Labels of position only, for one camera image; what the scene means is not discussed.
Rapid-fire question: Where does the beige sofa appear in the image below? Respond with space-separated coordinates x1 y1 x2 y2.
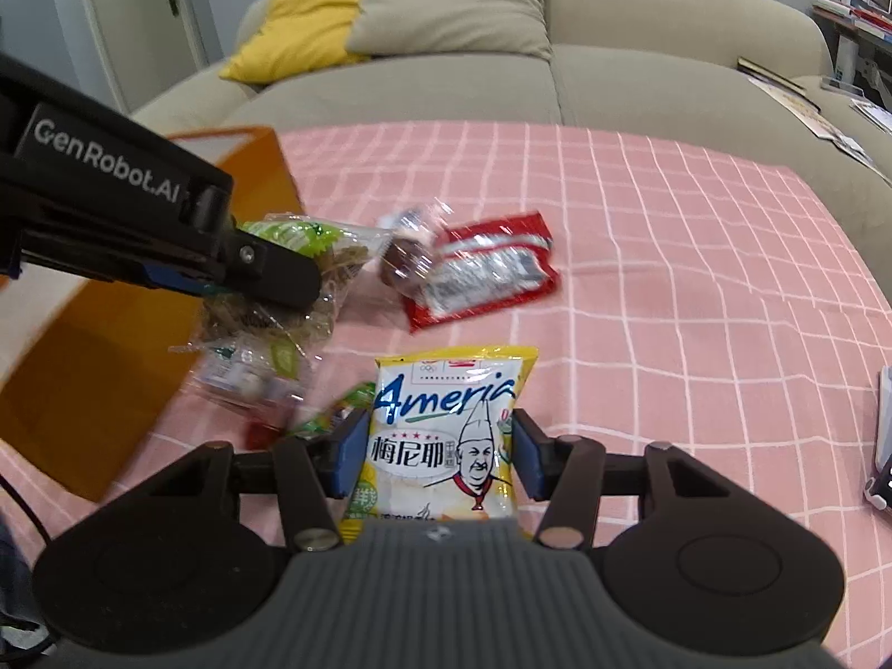
129 0 892 280

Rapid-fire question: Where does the black cable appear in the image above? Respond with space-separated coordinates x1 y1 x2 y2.
0 474 55 642

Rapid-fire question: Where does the yellow cushion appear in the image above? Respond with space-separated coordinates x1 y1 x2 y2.
219 0 377 85

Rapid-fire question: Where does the pink checked cloth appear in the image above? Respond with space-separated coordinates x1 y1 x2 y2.
0 122 892 669

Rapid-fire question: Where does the clear green biscuit packet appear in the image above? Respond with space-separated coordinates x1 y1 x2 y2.
198 212 398 363

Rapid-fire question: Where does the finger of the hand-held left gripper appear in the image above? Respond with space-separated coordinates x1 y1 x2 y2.
135 259 234 297
180 185 325 312

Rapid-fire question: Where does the red snack packet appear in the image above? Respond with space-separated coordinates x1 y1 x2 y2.
404 212 562 333

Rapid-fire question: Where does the open magazine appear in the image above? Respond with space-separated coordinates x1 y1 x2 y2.
749 76 892 172

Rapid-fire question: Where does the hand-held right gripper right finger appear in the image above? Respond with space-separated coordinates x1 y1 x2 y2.
511 408 706 550

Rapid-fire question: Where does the small green snack packet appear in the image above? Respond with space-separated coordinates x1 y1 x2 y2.
247 382 379 448

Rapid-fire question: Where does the white door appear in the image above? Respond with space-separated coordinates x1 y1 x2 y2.
70 0 234 113

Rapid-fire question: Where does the clear packet with green label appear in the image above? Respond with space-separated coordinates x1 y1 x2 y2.
169 331 323 433

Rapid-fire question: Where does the dark book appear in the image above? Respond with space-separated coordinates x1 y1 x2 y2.
737 56 809 95

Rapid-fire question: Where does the orange cardboard box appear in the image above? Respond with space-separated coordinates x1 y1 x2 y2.
0 125 306 503

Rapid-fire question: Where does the yellow snack packet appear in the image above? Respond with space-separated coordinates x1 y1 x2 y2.
341 345 539 545

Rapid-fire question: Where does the beige cushion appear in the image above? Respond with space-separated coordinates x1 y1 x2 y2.
346 0 555 62

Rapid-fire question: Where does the white device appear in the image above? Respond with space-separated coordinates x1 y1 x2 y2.
862 366 892 513

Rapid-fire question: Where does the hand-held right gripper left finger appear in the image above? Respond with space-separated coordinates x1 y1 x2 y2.
149 408 370 550

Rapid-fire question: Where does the clear wrapped brown pastry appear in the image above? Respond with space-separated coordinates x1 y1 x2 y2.
376 198 455 295

